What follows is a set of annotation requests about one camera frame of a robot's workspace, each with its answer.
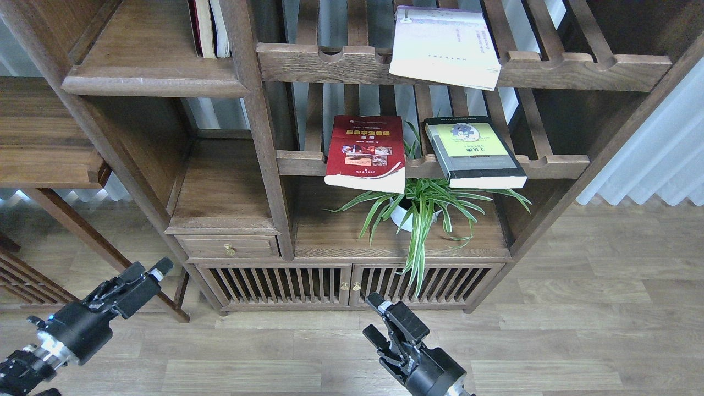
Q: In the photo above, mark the white cover book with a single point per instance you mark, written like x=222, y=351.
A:
x=444, y=45

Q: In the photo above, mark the green spider plant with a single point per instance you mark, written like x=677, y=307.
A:
x=429, y=192

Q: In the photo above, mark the large wooden bookshelf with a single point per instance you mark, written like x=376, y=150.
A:
x=231, y=150

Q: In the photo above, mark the brass drawer knob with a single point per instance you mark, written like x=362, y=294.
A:
x=229, y=250

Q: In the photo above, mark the dark red upright book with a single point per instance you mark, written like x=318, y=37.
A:
x=195, y=26

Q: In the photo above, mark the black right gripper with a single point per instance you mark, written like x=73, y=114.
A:
x=421, y=371

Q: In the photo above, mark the green grey cover book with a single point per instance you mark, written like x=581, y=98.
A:
x=472, y=155

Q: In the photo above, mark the wooden side table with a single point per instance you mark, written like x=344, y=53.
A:
x=60, y=247

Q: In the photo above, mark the white plant pot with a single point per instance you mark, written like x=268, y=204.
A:
x=404, y=219

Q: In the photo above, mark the red cover book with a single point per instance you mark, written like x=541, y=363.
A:
x=367, y=153

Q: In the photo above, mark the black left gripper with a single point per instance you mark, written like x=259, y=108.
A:
x=75, y=334

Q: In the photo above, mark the white curtain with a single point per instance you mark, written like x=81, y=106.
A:
x=665, y=155

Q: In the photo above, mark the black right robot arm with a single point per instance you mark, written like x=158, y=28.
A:
x=420, y=370

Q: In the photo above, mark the beige upright book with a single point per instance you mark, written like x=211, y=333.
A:
x=205, y=29

